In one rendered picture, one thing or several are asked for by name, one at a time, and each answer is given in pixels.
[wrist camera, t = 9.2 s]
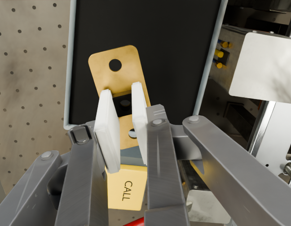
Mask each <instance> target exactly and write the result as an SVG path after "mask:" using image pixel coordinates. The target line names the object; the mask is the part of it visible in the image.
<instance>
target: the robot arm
mask: <svg viewBox="0 0 291 226"><path fill-rule="evenodd" d="M132 123H133V126H134V130H135V133H136V137H137V141H138V144H139V148H140V151H141V155H142V159H143V162H144V164H146V165H147V199H148V210H145V211H144V226H190V220H189V215H188V210H187V206H186V201H185V195H184V190H183V186H182V180H181V174H180V169H179V165H178V160H189V161H190V164H191V165H192V167H193V168H194V169H195V171H196V172H197V173H198V175H199V176H200V177H201V179H202V180H203V181H204V182H205V184H206V185H207V186H208V188H209V189H210V190H211V192H212V193H213V195H214V196H215V197H216V198H217V200H218V201H219V202H220V204H221V205H222V206H223V208H224V209H225V210H226V212H227V213H228V214H229V215H230V217H231V218H232V219H233V221H234V222H235V223H236V225H237V226H291V186H290V185H289V184H287V183H286V182H285V181H284V180H282V179H281V178H280V177H279V176H277V175H276V174H275V173H274V172H273V171H271V170H270V169H269V168H268V167H266V166H265V165H264V164H263V163H261V162H260V161H259V160H258V159H256V158H255V157H254V156H253V155H252V154H250V153H249V152H248V151H247V150H245V149H244V148H243V147H242V146H240V145H239V144H238V143H237V142H235V141H234V140H233V139H232V138H230V137H229V136H228V135H227V134H226V133H225V132H223V131H222V130H221V129H220V128H218V127H217V126H216V125H214V124H213V123H212V122H211V121H209V120H208V119H207V118H206V117H204V116H200V115H193V116H190V117H187V118H186V119H184V120H183V122H182V124H183V125H173V124H171V123H169V120H168V118H167V115H166V112H165V109H164V106H162V105H160V104H158V105H154V106H150V107H147V105H146V100H145V96H144V92H143V89H142V85H141V83H140V82H136V83H132ZM67 133H68V136H69V138H70V141H71V144H72V147H71V151H70V152H67V153H65V154H63V155H60V154H59V151H57V150H52V151H46V152H44V153H43V154H41V155H40V156H38V157H37V158H36V160H35V161H34V162H33V163H32V165H31V166H30V167H29V169H28V170H27V171H26V172H25V174H24V175H23V176H22V177H21V178H20V180H19V181H18V182H17V184H16V185H15V186H14V187H13V189H12V190H11V191H10V192H9V194H8V195H7V196H6V197H5V198H4V200H3V201H2V202H1V204H0V226H109V219H108V184H107V173H106V170H105V167H106V169H107V172H108V173H110V174H113V173H117V172H119V170H120V122H119V118H118V117H117V113H116V110H115V106H114V103H113V100H112V94H111V91H110V90H109V89H107V90H103V91H101V94H100V99H99V104H98V109H97V116H96V120H95V121H91V122H87V123H85V124H80V125H77V126H74V127H72V128H71V129H70V130H68V132H67ZM47 189H48V191H47Z"/></svg>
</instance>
